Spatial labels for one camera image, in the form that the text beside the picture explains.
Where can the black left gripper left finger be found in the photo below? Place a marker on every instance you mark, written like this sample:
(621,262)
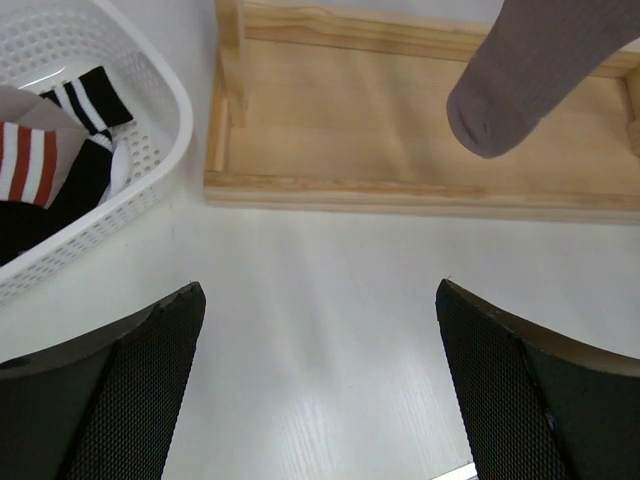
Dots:
(102,405)

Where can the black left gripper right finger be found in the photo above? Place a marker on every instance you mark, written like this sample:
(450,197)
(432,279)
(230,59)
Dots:
(537,404)

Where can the taupe sock with orange stripes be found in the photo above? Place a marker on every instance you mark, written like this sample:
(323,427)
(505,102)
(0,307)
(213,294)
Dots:
(535,54)

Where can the wooden hanger stand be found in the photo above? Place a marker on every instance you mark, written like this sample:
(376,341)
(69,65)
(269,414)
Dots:
(329,108)

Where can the white perforated plastic basket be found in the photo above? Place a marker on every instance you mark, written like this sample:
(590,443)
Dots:
(45,43)

